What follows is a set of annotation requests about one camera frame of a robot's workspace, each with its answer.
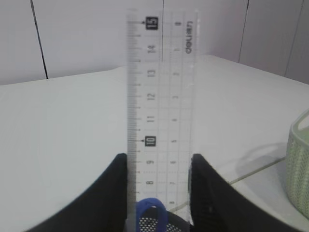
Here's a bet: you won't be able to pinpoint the blue capped scissors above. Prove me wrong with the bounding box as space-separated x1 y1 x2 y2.
135 198 168 232

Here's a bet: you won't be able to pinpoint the green plastic woven basket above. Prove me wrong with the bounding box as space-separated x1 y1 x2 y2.
285 111 309 218

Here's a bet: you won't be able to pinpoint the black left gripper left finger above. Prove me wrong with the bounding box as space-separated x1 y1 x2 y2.
30 154 127 232

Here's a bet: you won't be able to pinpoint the clear plastic ruler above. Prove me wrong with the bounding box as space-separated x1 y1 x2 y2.
126 9 199 232

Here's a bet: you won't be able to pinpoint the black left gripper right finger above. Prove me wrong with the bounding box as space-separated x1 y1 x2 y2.
190 154 296 232

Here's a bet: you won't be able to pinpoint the black mesh pen holder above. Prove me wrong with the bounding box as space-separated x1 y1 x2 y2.
139 208 191 232

